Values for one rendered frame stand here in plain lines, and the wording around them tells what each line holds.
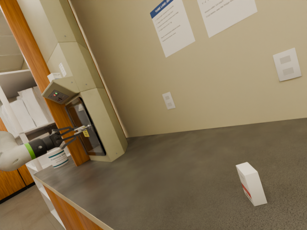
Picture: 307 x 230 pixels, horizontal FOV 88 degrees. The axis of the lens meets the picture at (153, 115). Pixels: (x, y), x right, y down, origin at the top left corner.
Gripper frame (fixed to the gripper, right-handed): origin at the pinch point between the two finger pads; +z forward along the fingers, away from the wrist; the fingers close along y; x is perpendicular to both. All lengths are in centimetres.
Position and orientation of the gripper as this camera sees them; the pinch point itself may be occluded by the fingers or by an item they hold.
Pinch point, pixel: (79, 129)
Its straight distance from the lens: 112.0
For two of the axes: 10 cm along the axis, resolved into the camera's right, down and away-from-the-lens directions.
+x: -6.8, 1.7, 7.1
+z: 6.3, -3.5, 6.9
